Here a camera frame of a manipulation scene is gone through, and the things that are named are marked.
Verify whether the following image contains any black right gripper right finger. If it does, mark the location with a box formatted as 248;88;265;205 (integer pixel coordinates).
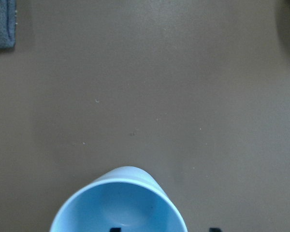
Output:
209;227;221;232

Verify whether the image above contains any grey folded cloth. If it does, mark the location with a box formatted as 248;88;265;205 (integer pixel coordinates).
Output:
0;0;16;49

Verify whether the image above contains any blue cup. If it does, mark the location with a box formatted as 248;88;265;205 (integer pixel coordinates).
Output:
50;166;188;232

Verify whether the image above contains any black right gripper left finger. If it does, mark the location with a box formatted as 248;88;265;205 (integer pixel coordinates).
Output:
110;228;121;232

